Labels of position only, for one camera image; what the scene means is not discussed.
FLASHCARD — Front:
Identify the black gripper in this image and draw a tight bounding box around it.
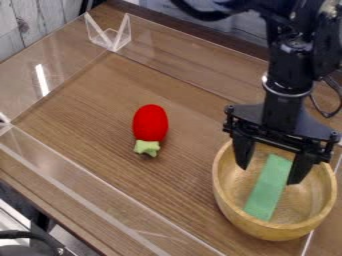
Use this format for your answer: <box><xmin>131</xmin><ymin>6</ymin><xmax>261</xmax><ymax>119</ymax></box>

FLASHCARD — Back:
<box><xmin>223</xmin><ymin>90</ymin><xmax>341</xmax><ymax>185</ymax></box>

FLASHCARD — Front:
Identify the green rectangular block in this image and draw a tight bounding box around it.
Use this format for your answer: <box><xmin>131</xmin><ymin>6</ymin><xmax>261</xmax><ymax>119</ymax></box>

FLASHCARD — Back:
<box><xmin>244</xmin><ymin>154</ymin><xmax>293</xmax><ymax>221</ymax></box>

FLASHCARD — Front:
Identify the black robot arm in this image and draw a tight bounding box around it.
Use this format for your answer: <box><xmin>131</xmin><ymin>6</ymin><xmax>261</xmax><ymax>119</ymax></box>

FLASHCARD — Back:
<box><xmin>171</xmin><ymin>0</ymin><xmax>342</xmax><ymax>185</ymax></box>

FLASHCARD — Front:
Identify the light wooden bowl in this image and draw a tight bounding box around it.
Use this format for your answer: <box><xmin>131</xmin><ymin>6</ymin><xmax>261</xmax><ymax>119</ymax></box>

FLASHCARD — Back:
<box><xmin>213</xmin><ymin>142</ymin><xmax>338</xmax><ymax>241</ymax></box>

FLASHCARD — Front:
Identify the red plush strawberry toy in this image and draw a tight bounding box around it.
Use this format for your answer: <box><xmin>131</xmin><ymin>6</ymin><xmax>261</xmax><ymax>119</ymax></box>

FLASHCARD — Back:
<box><xmin>133</xmin><ymin>104</ymin><xmax>169</xmax><ymax>157</ymax></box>

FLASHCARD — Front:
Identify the clear acrylic enclosure wall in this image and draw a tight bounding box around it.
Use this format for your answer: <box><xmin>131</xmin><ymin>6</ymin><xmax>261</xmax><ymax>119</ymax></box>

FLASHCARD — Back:
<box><xmin>0</xmin><ymin>12</ymin><xmax>342</xmax><ymax>256</ymax></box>

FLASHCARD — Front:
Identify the black metal table bracket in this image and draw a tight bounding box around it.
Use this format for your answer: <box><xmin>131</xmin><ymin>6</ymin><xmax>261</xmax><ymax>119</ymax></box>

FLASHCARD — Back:
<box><xmin>30</xmin><ymin>221</ymin><xmax>75</xmax><ymax>256</ymax></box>

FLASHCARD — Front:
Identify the black cable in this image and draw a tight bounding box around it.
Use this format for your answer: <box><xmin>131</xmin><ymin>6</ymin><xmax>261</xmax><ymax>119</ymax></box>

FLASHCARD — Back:
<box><xmin>0</xmin><ymin>229</ymin><xmax>65</xmax><ymax>256</ymax></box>

